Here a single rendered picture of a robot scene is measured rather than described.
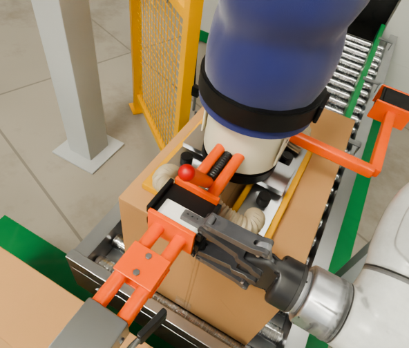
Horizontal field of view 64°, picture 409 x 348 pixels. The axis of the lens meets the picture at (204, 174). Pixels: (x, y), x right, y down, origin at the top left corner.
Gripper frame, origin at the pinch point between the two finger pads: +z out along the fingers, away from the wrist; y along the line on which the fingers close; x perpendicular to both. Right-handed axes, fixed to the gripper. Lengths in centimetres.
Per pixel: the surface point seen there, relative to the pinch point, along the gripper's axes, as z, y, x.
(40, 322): 29, 54, -17
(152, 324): -5.1, -1.8, -15.0
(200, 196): -0.7, -1.9, 5.2
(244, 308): -16.6, 30.6, 5.7
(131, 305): -1.4, -1.2, -14.3
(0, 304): 41, 54, -19
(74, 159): 100, 107, 62
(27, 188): 107, 109, 33
